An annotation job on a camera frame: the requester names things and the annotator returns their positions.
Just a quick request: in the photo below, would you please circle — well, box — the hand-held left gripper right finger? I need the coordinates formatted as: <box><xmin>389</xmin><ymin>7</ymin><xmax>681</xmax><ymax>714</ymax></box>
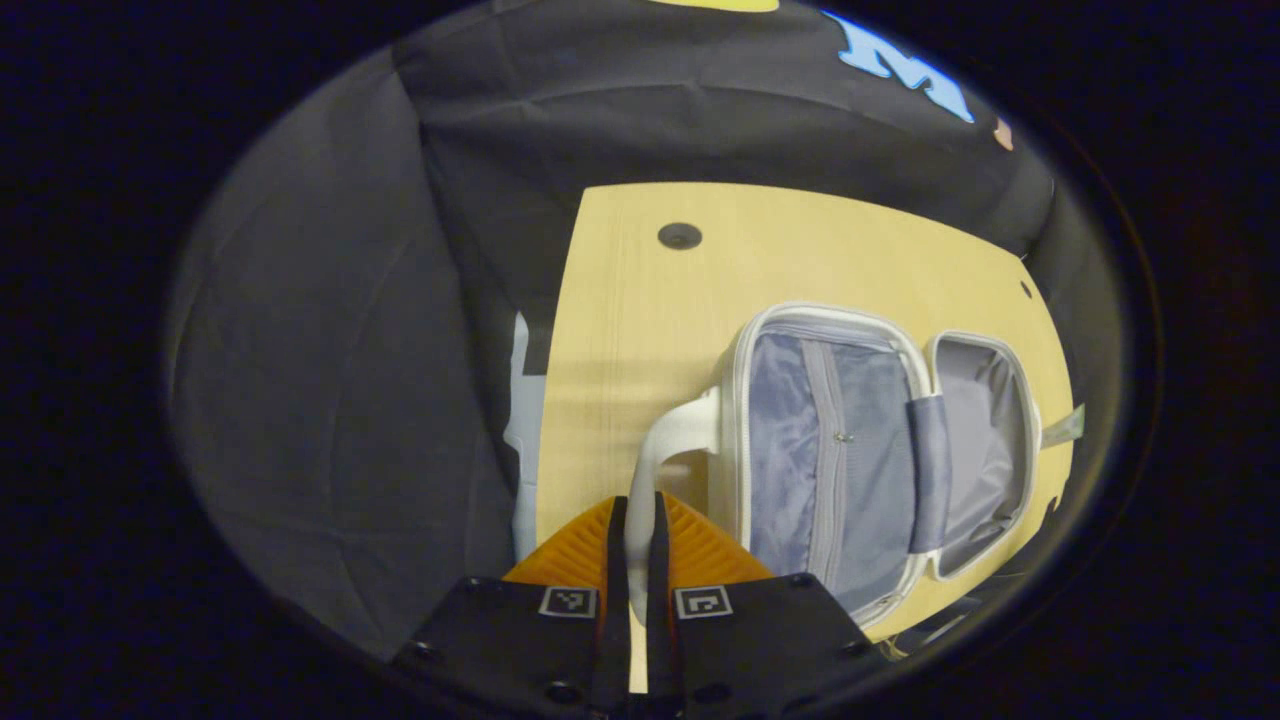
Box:
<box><xmin>645</xmin><ymin>490</ymin><xmax>886</xmax><ymax>716</ymax></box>

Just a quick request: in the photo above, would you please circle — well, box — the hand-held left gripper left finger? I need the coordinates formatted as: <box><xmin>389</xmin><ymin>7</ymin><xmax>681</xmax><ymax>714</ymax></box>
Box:
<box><xmin>390</xmin><ymin>493</ymin><xmax>633</xmax><ymax>716</ymax></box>

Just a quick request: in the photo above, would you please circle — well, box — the white suitcase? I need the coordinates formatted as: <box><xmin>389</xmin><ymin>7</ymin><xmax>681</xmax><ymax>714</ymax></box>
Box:
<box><xmin>625</xmin><ymin>302</ymin><xmax>1043</xmax><ymax>631</ymax></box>

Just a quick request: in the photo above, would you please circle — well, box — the grey tube with green cap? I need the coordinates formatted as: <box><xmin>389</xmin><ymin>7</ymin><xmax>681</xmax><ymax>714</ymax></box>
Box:
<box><xmin>1040</xmin><ymin>403</ymin><xmax>1087</xmax><ymax>448</ymax></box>

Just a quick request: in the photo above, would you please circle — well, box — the black backdrop cloth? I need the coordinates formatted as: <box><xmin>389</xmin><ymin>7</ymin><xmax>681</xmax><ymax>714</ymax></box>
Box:
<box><xmin>165</xmin><ymin>0</ymin><xmax>1126</xmax><ymax>661</ymax></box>

